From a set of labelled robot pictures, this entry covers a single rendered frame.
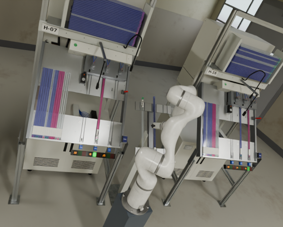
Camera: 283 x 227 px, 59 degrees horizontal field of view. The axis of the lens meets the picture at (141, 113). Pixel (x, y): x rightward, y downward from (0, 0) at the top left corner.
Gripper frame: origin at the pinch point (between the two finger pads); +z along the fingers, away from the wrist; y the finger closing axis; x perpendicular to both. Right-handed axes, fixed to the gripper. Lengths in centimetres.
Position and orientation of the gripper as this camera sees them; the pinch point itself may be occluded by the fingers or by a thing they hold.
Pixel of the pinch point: (154, 126)
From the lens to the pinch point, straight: 204.4
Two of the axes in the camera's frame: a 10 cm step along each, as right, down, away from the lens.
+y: -8.9, -1.0, -4.5
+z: -4.5, 0.3, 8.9
